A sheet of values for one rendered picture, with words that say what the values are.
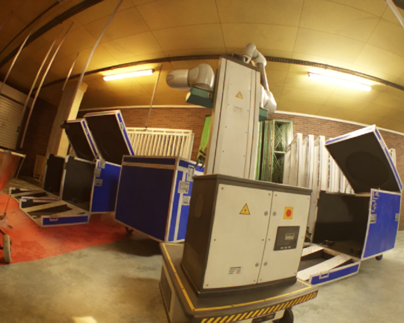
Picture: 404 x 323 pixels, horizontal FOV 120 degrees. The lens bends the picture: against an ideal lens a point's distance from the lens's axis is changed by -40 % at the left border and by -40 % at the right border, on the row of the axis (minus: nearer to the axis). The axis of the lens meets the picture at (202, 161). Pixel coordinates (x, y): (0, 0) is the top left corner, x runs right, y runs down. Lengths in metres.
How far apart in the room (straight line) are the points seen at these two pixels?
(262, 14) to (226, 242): 2.88
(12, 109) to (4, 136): 1.00
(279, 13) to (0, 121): 8.47
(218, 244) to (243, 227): 0.12
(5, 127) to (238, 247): 8.19
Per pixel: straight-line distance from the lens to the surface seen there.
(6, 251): 1.56
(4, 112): 8.35
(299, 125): 5.73
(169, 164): 2.01
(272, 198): 0.87
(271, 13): 3.07
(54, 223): 2.64
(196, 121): 5.74
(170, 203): 1.94
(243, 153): 1.29
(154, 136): 4.77
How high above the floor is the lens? 0.77
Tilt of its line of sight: 8 degrees up
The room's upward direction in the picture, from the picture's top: 8 degrees clockwise
